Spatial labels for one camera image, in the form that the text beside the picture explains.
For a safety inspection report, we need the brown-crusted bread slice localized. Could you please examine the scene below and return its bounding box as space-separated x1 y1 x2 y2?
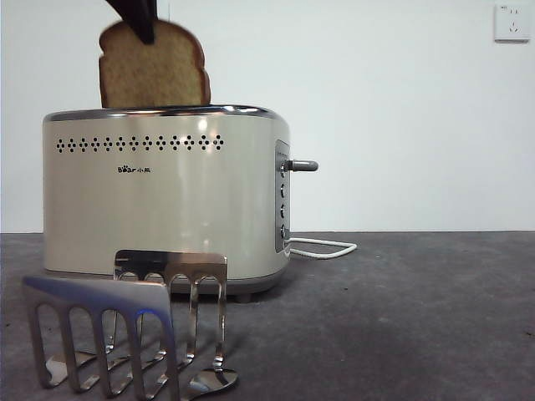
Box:
98 18 212 109

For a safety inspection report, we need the grey toaster lever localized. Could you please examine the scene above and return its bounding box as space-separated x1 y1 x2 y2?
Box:
283 158 319 173

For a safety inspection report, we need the cream two-slot toaster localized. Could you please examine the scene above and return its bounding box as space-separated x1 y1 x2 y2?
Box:
41 104 292 304

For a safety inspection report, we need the shiny metal toast rack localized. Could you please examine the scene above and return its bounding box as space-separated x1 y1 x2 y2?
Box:
21 249 240 400

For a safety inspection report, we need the white power cable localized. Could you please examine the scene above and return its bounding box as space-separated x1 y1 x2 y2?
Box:
288 236 359 261

